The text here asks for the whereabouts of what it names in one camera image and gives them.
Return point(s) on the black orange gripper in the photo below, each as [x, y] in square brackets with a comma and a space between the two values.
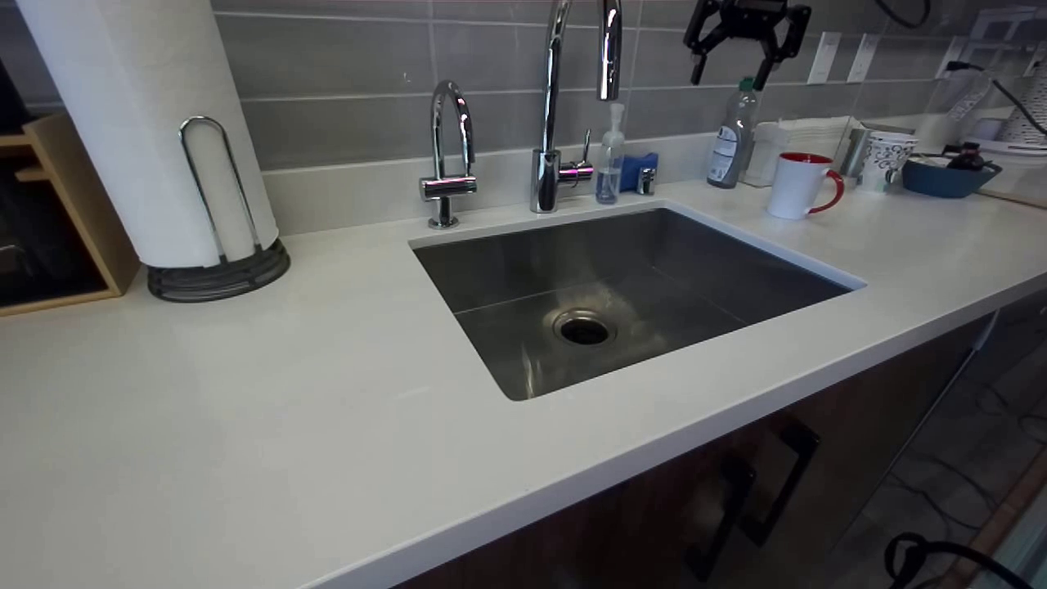
[774, 23]

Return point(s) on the clear dishwashing liquid bottle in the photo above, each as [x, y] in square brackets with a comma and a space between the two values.
[735, 139]

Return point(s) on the white mug red interior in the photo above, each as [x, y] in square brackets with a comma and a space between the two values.
[801, 186]

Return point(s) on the blue sponge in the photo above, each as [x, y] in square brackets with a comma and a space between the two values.
[638, 174]

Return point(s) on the clear soap dispenser bottle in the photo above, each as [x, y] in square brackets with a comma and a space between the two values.
[608, 164]

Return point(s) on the patterned paper cup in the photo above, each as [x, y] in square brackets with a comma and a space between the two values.
[880, 154]

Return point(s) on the blue bowl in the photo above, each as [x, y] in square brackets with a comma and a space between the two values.
[947, 178]

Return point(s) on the stainless steel sink basin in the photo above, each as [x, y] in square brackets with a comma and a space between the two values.
[658, 275]

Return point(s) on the round metal sink drain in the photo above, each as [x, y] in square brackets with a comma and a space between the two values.
[581, 324]

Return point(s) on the white paper towel roll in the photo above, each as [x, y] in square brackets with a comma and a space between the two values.
[158, 114]

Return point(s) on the wooden box shelf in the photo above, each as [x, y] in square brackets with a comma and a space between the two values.
[64, 239]

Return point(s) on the black cabinet door handle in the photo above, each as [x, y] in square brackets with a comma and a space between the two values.
[778, 480]

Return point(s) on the black wire towel holder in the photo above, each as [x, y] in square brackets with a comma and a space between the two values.
[223, 275]

